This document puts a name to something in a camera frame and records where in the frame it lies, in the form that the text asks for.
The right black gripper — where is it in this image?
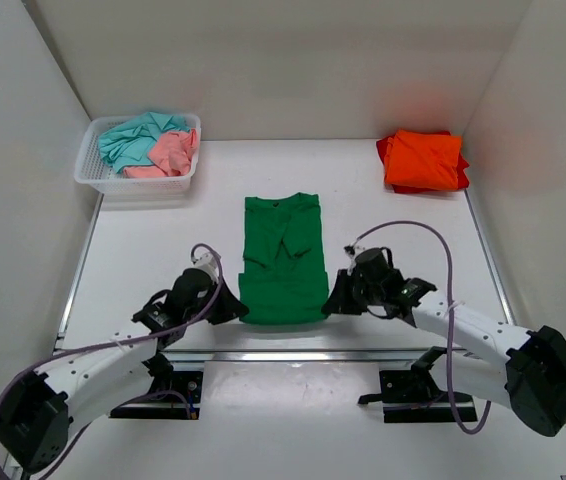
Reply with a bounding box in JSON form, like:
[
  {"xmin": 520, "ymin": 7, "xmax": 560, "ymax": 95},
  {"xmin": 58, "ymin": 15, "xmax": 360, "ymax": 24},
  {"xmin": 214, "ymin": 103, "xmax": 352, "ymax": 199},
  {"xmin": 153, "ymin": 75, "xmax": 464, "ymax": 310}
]
[{"xmin": 323, "ymin": 269, "xmax": 384, "ymax": 315}]

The green polo shirt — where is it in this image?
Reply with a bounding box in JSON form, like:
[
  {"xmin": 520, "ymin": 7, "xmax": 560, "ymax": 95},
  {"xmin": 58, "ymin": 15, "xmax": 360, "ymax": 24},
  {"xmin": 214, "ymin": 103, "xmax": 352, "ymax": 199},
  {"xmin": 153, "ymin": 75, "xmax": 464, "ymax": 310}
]
[{"xmin": 238, "ymin": 192, "xmax": 329, "ymax": 327}]

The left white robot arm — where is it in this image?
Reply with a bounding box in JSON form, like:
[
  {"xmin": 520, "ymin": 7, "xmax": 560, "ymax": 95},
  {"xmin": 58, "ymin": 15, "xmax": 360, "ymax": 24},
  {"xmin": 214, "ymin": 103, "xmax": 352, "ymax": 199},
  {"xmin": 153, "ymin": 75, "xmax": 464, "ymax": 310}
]
[{"xmin": 0, "ymin": 268, "xmax": 249, "ymax": 475}]

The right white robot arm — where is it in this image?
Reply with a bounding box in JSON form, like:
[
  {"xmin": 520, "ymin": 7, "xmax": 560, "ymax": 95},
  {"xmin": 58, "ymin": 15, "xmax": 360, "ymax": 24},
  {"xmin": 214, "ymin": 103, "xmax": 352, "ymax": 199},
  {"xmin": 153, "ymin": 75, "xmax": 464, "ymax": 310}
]
[{"xmin": 322, "ymin": 246, "xmax": 566, "ymax": 437}]

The orange folded shirt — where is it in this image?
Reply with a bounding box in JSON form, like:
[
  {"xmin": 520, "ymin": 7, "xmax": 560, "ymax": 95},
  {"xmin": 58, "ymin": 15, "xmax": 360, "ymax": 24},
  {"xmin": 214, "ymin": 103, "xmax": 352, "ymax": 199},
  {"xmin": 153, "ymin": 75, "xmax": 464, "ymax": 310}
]
[{"xmin": 383, "ymin": 129, "xmax": 464, "ymax": 193}]

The red folded shirt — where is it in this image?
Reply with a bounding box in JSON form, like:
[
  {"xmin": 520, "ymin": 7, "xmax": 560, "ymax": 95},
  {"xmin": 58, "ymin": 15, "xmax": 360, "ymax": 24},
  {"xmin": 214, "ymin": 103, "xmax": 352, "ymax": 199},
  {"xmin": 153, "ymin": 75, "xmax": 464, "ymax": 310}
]
[{"xmin": 375, "ymin": 130, "xmax": 471, "ymax": 194}]

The pink shirt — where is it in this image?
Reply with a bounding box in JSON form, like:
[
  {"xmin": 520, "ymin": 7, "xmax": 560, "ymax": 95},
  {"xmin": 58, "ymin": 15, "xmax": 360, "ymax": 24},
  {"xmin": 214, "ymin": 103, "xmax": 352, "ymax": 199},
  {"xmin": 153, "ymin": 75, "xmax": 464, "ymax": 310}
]
[{"xmin": 123, "ymin": 129, "xmax": 199, "ymax": 179}]

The light blue shirt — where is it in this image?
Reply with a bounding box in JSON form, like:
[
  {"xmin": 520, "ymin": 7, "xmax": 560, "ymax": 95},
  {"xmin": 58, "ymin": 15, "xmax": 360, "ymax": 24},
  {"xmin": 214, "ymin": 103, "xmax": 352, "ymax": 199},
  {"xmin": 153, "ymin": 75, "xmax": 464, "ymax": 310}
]
[{"xmin": 98, "ymin": 112, "xmax": 190, "ymax": 174}]

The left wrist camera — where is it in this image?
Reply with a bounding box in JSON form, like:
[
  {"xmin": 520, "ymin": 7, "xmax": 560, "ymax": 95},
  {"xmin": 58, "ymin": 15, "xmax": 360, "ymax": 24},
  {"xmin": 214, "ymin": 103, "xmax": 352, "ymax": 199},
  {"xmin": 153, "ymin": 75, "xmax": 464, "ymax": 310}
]
[{"xmin": 192, "ymin": 252, "xmax": 219, "ymax": 278}]

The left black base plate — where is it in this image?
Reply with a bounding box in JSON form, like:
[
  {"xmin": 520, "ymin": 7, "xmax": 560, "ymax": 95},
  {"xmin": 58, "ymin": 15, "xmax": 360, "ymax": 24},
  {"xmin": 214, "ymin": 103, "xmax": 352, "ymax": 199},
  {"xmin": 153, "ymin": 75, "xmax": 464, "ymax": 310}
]
[{"xmin": 109, "ymin": 363, "xmax": 204, "ymax": 421}]

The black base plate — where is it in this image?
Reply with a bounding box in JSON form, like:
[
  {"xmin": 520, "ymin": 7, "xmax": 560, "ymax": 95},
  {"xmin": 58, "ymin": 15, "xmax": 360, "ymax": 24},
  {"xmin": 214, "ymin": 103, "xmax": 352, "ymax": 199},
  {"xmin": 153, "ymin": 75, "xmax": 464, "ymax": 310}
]
[
  {"xmin": 379, "ymin": 370, "xmax": 455, "ymax": 423},
  {"xmin": 109, "ymin": 363, "xmax": 204, "ymax": 421}
]

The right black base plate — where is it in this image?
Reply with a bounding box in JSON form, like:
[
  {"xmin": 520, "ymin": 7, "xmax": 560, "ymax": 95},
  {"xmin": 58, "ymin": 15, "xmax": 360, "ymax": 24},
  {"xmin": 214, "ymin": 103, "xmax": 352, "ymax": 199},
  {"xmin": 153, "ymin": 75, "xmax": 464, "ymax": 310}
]
[{"xmin": 379, "ymin": 370, "xmax": 455, "ymax": 423}]

